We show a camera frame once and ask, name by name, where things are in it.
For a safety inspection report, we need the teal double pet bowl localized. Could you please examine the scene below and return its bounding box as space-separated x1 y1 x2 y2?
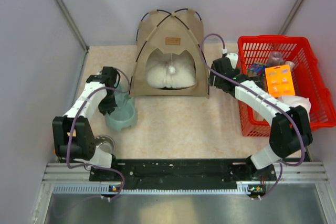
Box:
104 96 138 131

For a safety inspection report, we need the stainless steel bowl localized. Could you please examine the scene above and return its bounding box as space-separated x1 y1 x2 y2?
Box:
95 135 115 154

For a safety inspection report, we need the beige fabric pet tent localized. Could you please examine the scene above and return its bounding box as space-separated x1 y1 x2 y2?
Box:
129 8 209 98

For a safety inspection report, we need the cream fluffy pillow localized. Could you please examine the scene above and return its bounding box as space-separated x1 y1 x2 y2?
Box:
145 50 196 89

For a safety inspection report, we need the black tent pole crossing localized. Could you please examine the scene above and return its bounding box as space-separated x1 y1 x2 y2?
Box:
134 8 205 78

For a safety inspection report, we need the red plastic basket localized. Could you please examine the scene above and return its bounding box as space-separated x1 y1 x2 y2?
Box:
237 35 335 131

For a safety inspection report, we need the black tent pole long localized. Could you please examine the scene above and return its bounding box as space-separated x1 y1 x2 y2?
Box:
135 8 204 78

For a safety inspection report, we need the clear plastic bottle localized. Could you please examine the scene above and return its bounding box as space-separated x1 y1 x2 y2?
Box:
114 84 130 106

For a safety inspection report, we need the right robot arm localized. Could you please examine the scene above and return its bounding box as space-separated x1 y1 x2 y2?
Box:
209 56 313 180

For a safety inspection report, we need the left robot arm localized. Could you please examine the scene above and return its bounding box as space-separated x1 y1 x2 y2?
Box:
52 67 120 180

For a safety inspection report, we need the colourful snack bag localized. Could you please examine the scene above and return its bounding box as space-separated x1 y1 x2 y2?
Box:
247 62 266 77

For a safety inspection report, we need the white pompom toy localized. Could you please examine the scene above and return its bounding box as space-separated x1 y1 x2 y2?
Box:
168 54 176 75

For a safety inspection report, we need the orange card package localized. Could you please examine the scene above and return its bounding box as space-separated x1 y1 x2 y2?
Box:
265 65 296 98

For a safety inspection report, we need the white wrapped bag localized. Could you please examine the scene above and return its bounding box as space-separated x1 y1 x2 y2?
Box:
278 95 311 115

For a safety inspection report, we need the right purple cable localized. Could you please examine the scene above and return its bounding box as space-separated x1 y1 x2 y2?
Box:
198 33 307 200

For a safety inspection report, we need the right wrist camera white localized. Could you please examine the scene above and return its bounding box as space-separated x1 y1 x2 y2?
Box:
222 48 238 69

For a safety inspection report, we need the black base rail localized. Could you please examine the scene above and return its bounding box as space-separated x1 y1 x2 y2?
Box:
89 158 267 196

